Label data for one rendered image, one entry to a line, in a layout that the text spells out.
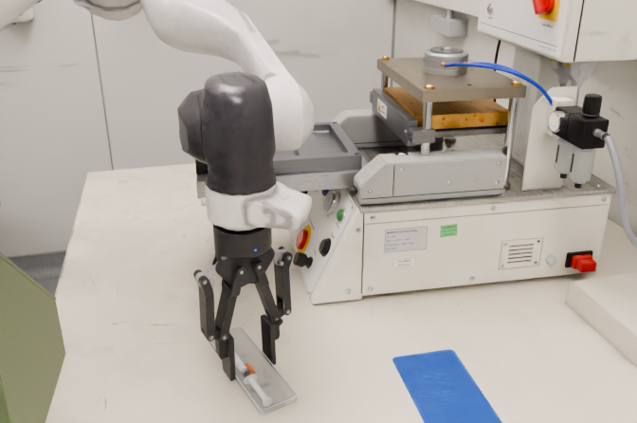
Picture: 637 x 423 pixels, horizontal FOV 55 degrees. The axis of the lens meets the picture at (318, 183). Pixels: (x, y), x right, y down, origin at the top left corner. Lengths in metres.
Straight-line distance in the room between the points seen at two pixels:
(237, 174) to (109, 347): 0.41
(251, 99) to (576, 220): 0.67
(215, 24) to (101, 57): 1.61
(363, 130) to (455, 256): 0.33
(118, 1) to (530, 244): 0.82
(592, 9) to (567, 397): 0.58
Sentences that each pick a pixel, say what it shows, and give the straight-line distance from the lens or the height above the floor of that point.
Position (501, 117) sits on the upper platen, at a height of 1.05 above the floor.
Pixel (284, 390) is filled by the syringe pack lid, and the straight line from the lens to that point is 0.87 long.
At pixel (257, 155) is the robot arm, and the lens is 0.72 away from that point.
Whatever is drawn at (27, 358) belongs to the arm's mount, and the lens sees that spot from 0.86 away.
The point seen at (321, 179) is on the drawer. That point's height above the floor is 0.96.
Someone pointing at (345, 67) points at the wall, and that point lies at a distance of 2.64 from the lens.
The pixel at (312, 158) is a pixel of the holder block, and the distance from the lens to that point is 1.02.
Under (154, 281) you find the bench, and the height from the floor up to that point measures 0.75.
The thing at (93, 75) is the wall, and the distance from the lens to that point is 2.54.
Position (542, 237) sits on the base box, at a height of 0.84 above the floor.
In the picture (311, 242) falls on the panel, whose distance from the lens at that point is 1.15.
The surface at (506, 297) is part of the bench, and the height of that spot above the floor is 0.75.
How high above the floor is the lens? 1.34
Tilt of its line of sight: 22 degrees down
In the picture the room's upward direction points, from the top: straight up
